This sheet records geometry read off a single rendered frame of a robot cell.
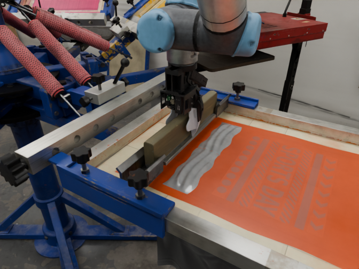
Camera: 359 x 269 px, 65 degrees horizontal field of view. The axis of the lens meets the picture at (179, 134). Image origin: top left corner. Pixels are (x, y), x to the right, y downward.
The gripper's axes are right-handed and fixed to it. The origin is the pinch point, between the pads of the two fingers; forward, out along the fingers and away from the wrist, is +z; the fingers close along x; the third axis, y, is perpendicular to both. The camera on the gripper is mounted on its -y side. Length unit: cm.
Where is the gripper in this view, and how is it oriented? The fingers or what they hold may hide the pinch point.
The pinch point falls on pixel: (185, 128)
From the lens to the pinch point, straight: 80.5
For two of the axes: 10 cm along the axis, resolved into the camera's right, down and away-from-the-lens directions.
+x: 8.6, 2.7, -4.3
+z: 0.0, 8.5, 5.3
